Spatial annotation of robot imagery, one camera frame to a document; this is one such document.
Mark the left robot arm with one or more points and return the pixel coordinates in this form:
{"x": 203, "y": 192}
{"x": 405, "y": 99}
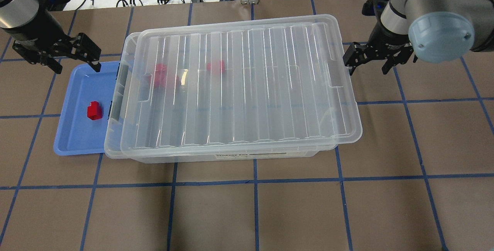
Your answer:
{"x": 39, "y": 37}

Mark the red block upper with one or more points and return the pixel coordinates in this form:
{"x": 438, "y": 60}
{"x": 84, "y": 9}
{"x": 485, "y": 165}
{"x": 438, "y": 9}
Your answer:
{"x": 160, "y": 75}

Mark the red block far right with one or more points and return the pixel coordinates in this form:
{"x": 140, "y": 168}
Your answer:
{"x": 216, "y": 67}

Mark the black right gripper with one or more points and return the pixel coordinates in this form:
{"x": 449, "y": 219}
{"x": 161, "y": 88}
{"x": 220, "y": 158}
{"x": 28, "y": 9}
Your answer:
{"x": 387, "y": 39}

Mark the blue plastic tray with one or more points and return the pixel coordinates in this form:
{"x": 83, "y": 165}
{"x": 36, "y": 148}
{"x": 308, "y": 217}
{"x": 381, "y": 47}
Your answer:
{"x": 76, "y": 133}

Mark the clear plastic box lid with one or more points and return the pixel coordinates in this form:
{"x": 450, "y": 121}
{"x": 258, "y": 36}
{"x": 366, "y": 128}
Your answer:
{"x": 243, "y": 89}

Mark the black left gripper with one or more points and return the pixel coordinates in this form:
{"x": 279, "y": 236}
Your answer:
{"x": 35, "y": 31}

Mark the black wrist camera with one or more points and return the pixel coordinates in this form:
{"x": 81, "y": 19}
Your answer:
{"x": 374, "y": 7}

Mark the red block with stud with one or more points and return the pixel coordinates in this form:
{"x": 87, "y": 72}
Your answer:
{"x": 94, "y": 111}

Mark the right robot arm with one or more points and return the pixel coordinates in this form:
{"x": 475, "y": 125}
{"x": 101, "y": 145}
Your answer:
{"x": 433, "y": 31}

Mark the clear plastic storage box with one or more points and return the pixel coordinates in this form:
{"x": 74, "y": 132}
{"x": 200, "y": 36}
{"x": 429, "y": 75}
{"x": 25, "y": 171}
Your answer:
{"x": 216, "y": 154}

